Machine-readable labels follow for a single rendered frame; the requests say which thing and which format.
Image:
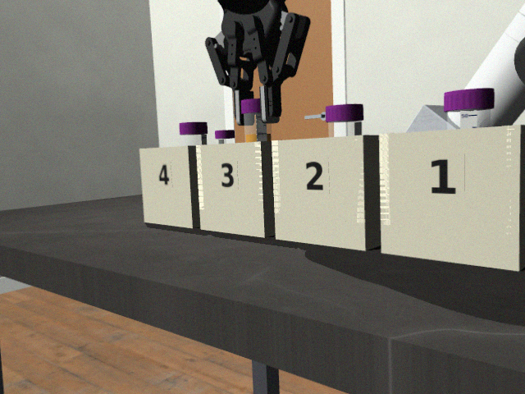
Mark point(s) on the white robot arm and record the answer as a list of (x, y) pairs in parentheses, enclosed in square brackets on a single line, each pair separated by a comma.
[(504, 70)]

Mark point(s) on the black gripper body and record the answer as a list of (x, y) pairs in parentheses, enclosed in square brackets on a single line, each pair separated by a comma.
[(268, 13)]

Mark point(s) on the beige block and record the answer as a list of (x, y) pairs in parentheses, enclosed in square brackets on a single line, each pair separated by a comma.
[(455, 195), (236, 188), (170, 186), (327, 191)]

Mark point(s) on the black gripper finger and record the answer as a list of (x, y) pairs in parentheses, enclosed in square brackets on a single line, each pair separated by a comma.
[(225, 57), (294, 33)]

